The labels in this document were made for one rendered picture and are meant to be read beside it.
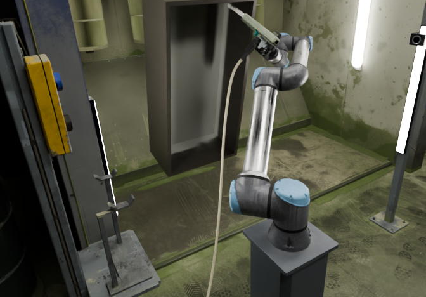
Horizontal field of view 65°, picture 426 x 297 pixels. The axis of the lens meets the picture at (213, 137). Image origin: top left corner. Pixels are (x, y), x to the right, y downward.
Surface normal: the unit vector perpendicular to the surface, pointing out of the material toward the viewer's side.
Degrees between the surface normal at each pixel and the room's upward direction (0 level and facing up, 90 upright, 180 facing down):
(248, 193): 45
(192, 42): 102
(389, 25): 90
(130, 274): 0
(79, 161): 90
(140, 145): 57
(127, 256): 0
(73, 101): 90
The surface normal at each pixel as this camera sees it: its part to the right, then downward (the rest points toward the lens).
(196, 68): 0.51, 0.51
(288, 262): -0.04, -0.91
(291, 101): 0.40, -0.22
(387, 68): -0.86, 0.25
